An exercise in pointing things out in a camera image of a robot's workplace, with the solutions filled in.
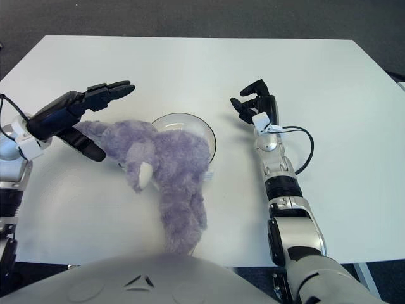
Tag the black metal stand bracket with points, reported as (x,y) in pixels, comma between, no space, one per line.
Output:
(277,285)

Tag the purple plush bunny doll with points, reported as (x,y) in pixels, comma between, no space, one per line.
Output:
(177,158)

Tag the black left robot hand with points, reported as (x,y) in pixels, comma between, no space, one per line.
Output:
(53,117)

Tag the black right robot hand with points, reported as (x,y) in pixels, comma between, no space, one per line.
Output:
(269,106)

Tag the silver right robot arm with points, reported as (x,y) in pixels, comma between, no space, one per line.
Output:
(278,177)

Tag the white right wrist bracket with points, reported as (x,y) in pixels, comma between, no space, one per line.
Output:
(262,122)

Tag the white plate with black rim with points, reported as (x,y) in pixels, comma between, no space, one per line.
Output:
(186,122)

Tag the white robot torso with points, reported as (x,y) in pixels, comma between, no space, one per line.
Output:
(142,285)

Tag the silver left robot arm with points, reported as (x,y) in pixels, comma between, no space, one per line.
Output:
(12,177)

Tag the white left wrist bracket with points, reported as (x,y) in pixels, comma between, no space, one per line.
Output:
(30,147)

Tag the grey table leg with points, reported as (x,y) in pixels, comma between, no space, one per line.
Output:
(365,282)

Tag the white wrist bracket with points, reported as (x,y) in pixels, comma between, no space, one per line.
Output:
(262,122)
(30,147)

